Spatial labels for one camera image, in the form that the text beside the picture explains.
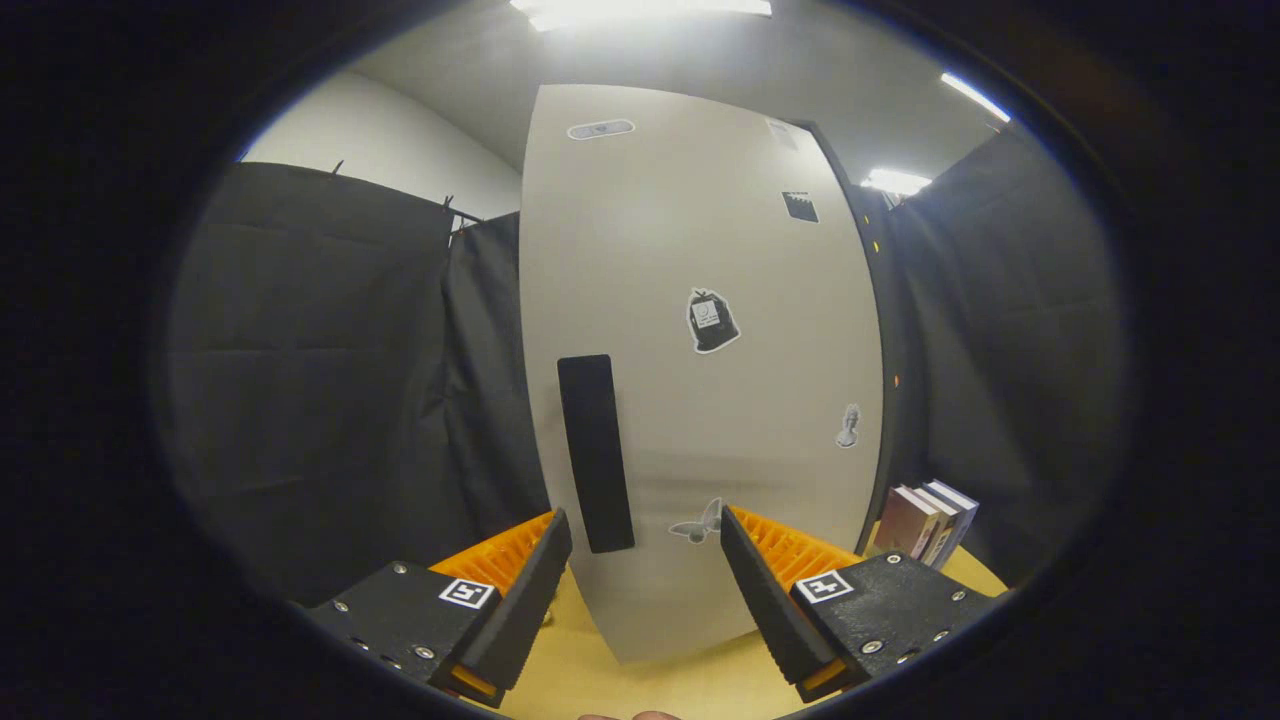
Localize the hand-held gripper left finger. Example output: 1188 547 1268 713
300 508 573 709

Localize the black backdrop cloth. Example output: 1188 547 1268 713
165 125 1133 608

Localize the wide ceiling light panel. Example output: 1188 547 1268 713
510 0 773 32

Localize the beige cabinet door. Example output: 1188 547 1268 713
519 84 885 665

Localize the black door handle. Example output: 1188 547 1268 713
557 354 636 554

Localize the dark grey cabinet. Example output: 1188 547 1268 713
800 120 909 551

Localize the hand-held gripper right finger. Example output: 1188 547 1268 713
720 505 1006 704

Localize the small ceiling light panel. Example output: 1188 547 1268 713
862 167 933 198

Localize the striped ceiling light panel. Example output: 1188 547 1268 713
940 72 1012 124

